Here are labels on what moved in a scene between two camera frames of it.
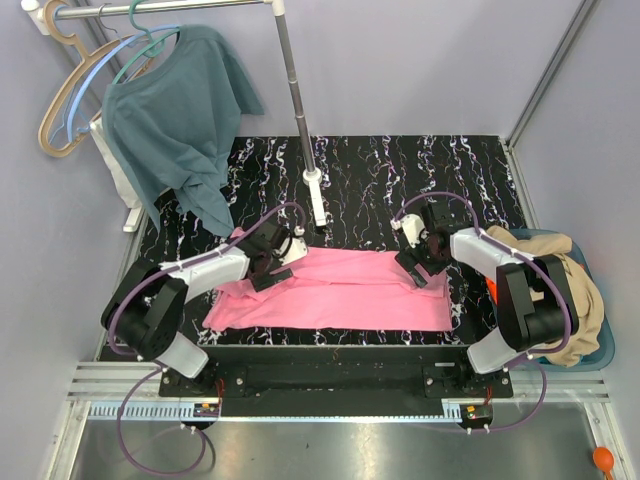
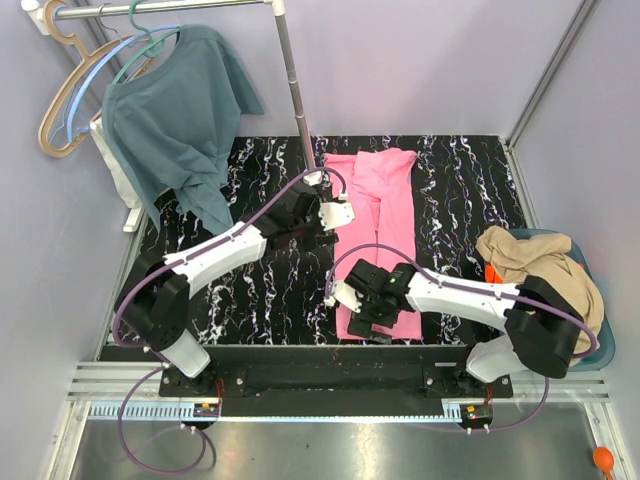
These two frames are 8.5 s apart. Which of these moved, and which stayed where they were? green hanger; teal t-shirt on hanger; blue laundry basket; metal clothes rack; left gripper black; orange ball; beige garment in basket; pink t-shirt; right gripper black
Moved: right gripper black; pink t-shirt; left gripper black
Stayed: green hanger; metal clothes rack; orange ball; teal t-shirt on hanger; beige garment in basket; blue laundry basket
